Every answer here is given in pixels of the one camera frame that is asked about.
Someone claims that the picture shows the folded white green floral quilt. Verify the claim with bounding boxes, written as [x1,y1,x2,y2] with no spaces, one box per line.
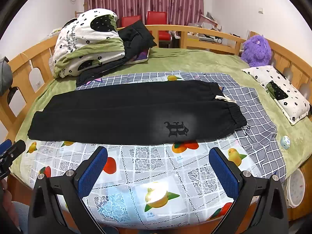
[52,9,125,78]

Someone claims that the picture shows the black sweatpants with white stripe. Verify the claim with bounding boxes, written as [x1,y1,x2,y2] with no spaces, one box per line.
[27,80,247,145]

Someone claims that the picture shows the wooden bed frame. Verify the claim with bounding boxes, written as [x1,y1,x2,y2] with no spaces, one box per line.
[1,25,311,221]

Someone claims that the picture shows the white floral pillow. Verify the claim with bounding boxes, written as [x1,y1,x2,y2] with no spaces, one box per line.
[243,65,310,125]

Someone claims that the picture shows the purple plush toy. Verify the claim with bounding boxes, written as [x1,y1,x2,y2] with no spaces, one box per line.
[241,35,272,67]

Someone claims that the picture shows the red chair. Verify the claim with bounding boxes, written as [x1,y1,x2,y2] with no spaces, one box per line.
[119,11,172,47]

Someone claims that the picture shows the green fleece blanket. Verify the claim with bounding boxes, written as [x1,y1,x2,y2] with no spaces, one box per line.
[15,48,311,179]

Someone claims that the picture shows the grey checked bed sheet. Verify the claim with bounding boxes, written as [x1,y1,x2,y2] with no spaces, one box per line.
[76,71,287,181]

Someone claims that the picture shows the black jacket pile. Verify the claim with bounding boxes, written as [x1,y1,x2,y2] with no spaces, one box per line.
[76,20,157,87]

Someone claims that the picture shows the small light blue toy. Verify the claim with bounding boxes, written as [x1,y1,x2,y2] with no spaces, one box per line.
[280,135,291,150]

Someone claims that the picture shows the fruit print plastic sheet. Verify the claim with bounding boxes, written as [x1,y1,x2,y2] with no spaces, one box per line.
[23,71,263,230]

